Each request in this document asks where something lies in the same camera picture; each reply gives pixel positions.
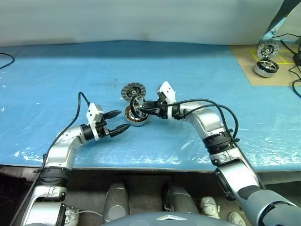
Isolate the thin black stand cable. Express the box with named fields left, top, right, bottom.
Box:
left=271, top=33, right=301, bottom=55

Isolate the thin white cord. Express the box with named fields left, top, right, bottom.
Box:
left=76, top=210, right=104, bottom=217

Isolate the black spoked motor rotor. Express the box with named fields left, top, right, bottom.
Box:
left=130, top=95, right=150, bottom=119

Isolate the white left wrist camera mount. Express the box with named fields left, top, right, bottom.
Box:
left=85, top=103, right=104, bottom=141

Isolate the grey slanted stand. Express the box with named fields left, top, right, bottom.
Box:
left=262, top=0, right=301, bottom=43

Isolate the thin black cable loop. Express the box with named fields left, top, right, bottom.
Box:
left=0, top=52, right=16, bottom=70

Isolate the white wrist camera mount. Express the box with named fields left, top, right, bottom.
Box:
left=155, top=81, right=177, bottom=120
left=85, top=103, right=104, bottom=141

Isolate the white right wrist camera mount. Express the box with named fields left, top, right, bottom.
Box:
left=155, top=81, right=177, bottom=120

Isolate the grey robot torso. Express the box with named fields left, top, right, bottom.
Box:
left=100, top=211, right=211, bottom=226

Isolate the silver spoked motor rotor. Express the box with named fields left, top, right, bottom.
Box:
left=253, top=59, right=281, bottom=78

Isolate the brown cardboard sheet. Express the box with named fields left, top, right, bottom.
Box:
left=229, top=43, right=301, bottom=87

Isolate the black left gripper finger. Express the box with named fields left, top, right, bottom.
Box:
left=109, top=124, right=131, bottom=138
left=103, top=110, right=121, bottom=121

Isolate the blue plastic table mat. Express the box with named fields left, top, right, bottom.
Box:
left=0, top=41, right=301, bottom=170

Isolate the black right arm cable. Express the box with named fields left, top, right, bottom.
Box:
left=162, top=98, right=241, bottom=145

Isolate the copper wound motor stator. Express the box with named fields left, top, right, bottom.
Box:
left=123, top=105, right=150, bottom=128

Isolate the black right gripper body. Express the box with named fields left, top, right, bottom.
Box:
left=156, top=98, right=169, bottom=119

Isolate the dark rounded robot foot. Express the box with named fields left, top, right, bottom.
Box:
left=104, top=182, right=130, bottom=222
left=164, top=184, right=200, bottom=214

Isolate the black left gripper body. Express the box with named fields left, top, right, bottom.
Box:
left=95, top=117, right=111, bottom=140

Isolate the finned silver motor end cover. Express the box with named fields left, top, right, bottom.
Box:
left=120, top=81, right=147, bottom=103
left=256, top=40, right=279, bottom=59

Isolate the black adapter power cable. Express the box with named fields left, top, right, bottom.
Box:
left=288, top=65, right=301, bottom=97

